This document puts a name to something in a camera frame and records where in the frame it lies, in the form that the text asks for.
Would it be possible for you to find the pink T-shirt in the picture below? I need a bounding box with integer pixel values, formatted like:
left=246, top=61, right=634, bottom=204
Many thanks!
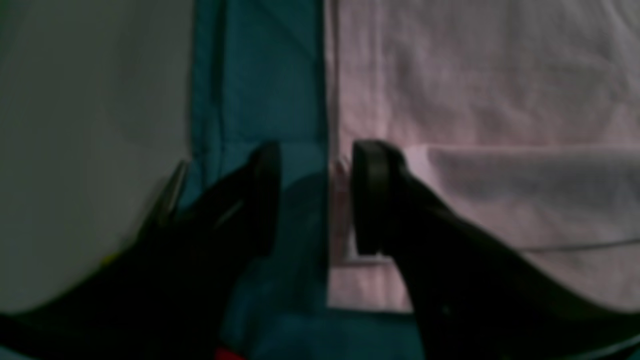
left=324, top=0, right=640, bottom=313

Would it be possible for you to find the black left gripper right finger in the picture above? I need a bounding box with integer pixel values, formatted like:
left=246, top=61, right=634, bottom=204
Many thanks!
left=350, top=140, right=640, bottom=360

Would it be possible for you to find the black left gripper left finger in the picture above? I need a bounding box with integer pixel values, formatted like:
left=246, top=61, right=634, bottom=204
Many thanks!
left=1, top=142, right=282, bottom=360

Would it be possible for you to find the teal table cloth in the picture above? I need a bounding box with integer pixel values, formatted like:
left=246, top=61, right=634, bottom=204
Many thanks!
left=183, top=0, right=422, bottom=360

